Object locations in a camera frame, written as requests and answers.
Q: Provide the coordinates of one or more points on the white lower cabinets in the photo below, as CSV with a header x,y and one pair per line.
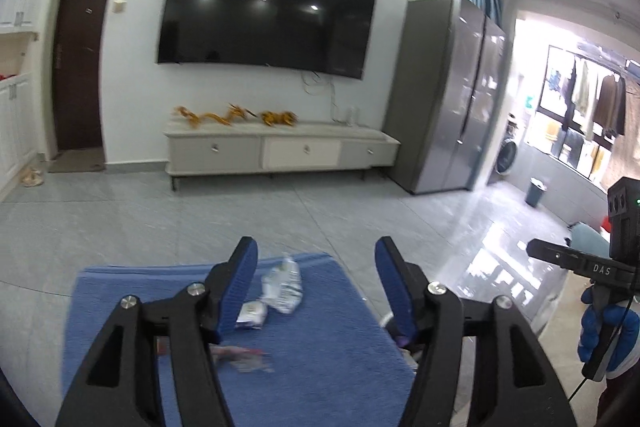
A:
x,y
17,132

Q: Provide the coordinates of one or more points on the hanging clothes rack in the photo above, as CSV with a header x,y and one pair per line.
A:
x,y
597,99

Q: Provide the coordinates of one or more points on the white round trash bin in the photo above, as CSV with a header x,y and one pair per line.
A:
x,y
386,320

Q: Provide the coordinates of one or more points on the teal sofa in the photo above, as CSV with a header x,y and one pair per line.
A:
x,y
588,241

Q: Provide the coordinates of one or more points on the golden dragon figurine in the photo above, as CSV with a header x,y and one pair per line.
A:
x,y
234,112

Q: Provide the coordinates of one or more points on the beige wall switch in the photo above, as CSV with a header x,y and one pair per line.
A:
x,y
119,6

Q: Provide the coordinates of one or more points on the front load washing machine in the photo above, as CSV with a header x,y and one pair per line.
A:
x,y
508,149

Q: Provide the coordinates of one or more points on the brown snack bag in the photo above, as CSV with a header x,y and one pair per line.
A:
x,y
243,360

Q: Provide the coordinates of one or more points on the purple plastic wrapper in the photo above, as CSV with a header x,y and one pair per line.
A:
x,y
405,343

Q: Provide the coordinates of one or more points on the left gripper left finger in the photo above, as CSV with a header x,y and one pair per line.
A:
x,y
117,383

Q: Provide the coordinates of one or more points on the beige slippers pair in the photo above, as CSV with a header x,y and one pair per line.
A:
x,y
31,177

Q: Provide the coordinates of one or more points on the small grey waste bin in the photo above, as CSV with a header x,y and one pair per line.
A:
x,y
535,191

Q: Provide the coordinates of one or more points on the dark brown entrance door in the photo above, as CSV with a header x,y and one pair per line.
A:
x,y
76,74

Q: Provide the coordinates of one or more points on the grey double door refrigerator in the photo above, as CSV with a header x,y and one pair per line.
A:
x,y
443,95

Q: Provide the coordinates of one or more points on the large black wall television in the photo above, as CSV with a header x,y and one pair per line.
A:
x,y
322,36

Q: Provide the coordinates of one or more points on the blue terry towel mat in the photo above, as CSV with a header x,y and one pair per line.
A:
x,y
328,363

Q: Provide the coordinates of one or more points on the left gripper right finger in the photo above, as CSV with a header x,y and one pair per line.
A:
x,y
514,383

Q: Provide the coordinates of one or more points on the grey white tv cabinet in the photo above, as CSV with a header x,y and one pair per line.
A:
x,y
217,150

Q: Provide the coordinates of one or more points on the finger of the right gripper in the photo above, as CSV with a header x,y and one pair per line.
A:
x,y
559,255

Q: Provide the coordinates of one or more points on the brown door mat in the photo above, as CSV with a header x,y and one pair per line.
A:
x,y
83,160

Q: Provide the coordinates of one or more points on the golden tiger figurine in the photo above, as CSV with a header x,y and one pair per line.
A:
x,y
273,119

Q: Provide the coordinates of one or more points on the blue white gloved right hand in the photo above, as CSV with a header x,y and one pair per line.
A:
x,y
626,352

